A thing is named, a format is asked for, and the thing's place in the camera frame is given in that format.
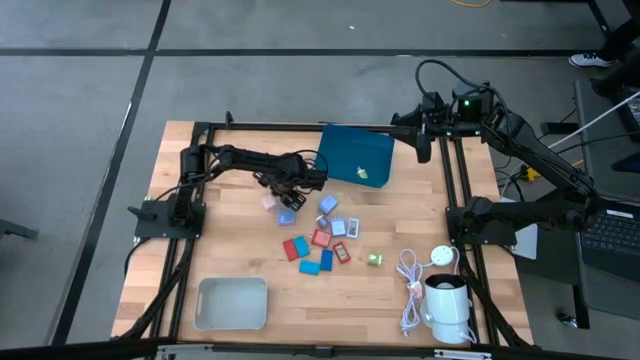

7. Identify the teal blue storage bin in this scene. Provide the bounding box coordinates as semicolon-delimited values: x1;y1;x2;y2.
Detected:
314;123;396;190

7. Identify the white coiled cable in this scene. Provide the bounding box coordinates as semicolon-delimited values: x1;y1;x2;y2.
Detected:
395;248;426;337

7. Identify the thick white cable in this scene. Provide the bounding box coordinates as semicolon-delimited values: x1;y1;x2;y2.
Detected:
547;89;640;150

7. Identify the red charger with display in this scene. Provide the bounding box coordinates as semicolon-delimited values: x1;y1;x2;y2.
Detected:
332;241;352;265

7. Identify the dark laptop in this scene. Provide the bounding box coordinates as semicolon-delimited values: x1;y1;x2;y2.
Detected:
579;197;640;286

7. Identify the person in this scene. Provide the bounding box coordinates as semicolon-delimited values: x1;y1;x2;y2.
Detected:
568;0;640;101

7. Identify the white round wireless charger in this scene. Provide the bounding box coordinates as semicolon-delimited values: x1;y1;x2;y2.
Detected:
430;243;455;267

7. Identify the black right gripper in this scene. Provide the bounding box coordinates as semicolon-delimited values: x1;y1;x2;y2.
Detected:
390;84;496;165

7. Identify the red wall charger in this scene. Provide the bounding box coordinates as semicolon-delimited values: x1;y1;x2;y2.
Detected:
310;228;333;249

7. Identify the grey desk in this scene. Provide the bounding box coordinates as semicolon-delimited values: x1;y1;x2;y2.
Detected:
573;79;640;321

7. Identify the light grey handled bin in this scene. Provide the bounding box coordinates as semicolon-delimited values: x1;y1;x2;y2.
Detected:
193;276;269;332

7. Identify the black stand leg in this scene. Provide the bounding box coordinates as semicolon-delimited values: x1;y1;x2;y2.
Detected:
0;218;40;241

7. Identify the black aluminium table frame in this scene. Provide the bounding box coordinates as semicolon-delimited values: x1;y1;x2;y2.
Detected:
112;110;534;360

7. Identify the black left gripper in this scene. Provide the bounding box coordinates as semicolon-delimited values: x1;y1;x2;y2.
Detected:
257;168;329;212

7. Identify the white sheet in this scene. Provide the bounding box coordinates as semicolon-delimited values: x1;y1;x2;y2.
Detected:
499;196;539;261

